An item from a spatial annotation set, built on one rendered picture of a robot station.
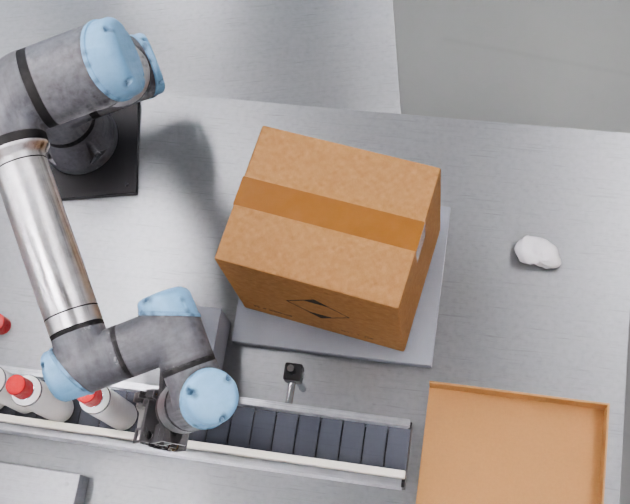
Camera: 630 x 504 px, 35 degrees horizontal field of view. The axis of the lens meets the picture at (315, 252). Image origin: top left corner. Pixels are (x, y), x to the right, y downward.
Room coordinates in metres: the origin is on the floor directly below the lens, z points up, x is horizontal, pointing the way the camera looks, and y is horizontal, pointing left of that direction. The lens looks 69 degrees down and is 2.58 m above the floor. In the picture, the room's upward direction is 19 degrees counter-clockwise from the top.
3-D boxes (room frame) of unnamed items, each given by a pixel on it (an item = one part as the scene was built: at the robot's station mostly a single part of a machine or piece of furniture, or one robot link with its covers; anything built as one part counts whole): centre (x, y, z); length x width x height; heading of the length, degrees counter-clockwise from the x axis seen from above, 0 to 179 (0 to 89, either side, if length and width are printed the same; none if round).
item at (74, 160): (1.04, 0.37, 0.89); 0.15 x 0.15 x 0.10
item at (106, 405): (0.47, 0.41, 0.98); 0.05 x 0.05 x 0.20
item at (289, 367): (0.40, 0.11, 0.91); 0.07 x 0.03 x 0.17; 154
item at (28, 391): (0.52, 0.51, 0.98); 0.05 x 0.05 x 0.20
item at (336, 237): (0.61, -0.04, 0.99); 0.30 x 0.24 x 0.27; 55
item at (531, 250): (0.51, -0.38, 0.85); 0.08 x 0.07 x 0.04; 20
